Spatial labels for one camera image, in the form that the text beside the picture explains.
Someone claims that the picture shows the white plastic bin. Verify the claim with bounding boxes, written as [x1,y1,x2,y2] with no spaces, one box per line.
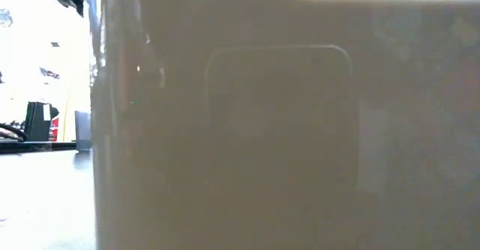
[88,0,480,250]

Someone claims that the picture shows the smoky grey plastic bin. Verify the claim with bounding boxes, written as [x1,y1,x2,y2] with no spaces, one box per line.
[73,110,93,153]

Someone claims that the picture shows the red object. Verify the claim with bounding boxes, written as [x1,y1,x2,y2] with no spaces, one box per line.
[49,116,60,142]

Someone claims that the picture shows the black box white label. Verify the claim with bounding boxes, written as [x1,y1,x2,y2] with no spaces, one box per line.
[23,101,60,143]

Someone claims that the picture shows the black table frame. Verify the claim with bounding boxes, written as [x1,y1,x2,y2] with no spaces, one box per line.
[0,140,79,155]

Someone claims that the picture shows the black cable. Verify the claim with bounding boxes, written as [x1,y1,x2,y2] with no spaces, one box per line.
[0,122,28,143]

